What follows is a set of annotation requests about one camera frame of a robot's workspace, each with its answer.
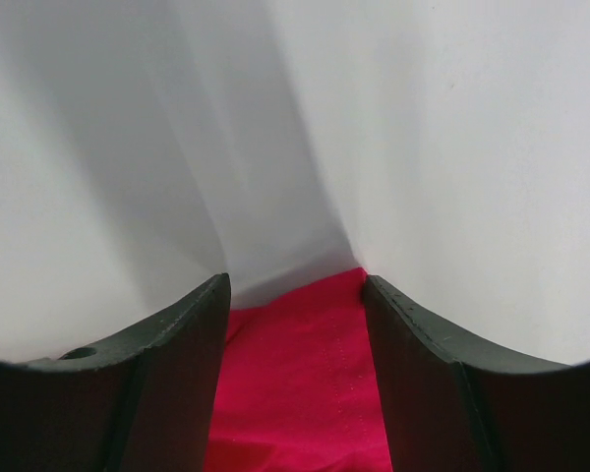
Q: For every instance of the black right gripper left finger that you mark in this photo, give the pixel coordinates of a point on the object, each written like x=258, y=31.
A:
x=138, y=400

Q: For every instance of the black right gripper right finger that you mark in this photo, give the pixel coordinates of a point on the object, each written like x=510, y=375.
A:
x=455, y=401

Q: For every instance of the red t shirt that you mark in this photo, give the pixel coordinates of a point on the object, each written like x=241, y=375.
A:
x=297, y=389

